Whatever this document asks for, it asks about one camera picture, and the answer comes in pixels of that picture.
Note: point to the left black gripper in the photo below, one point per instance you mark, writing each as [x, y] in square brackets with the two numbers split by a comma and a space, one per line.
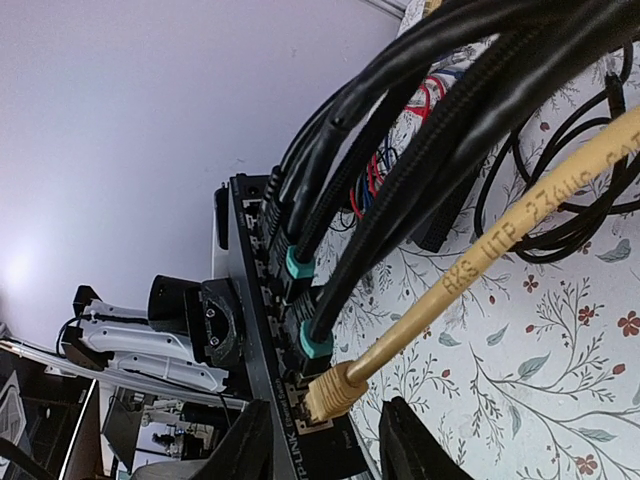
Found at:
[215, 323]

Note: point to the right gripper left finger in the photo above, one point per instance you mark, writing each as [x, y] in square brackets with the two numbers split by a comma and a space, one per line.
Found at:
[246, 451]

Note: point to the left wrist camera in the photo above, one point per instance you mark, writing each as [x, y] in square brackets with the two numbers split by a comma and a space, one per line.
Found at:
[166, 311]

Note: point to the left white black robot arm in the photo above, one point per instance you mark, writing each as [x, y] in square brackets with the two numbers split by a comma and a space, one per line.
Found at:
[188, 337]

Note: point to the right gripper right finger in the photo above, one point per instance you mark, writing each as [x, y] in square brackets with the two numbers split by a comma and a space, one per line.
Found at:
[408, 450]

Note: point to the white floral table mat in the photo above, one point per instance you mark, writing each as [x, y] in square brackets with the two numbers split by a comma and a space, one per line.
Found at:
[532, 373]

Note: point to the black network switch box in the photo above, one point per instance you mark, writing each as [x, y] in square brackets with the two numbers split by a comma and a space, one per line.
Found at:
[332, 450]

